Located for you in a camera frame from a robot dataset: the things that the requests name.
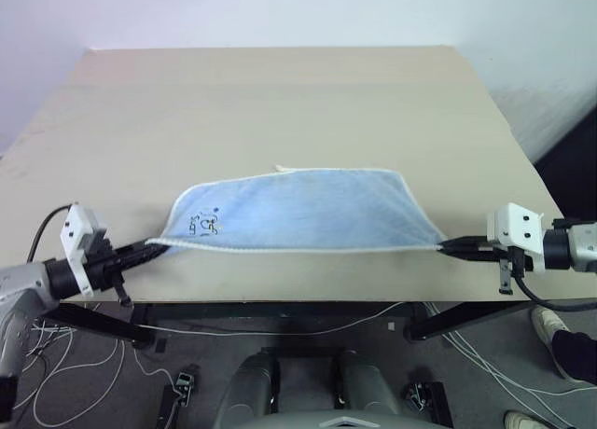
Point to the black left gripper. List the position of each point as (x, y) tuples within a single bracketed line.
[(100, 261)]

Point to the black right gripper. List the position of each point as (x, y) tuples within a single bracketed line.
[(510, 261)]

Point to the light blue towel white trim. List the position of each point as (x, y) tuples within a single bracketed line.
[(298, 214)]

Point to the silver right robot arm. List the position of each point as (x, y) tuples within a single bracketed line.
[(571, 247)]

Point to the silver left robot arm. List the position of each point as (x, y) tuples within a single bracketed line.
[(21, 294)]

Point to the white sneaker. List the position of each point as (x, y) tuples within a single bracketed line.
[(524, 420), (548, 324)]

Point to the dark trouser leg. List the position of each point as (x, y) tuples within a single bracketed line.
[(576, 354)]

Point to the grey robot torso edge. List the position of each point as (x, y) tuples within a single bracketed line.
[(340, 422)]

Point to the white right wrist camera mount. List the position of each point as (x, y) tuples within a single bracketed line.
[(515, 228)]

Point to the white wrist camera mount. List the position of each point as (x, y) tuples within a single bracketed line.
[(515, 228), (77, 224)]

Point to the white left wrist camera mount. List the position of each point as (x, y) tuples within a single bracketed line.
[(77, 224)]

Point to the black metal table frame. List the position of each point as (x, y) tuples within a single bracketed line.
[(280, 310)]

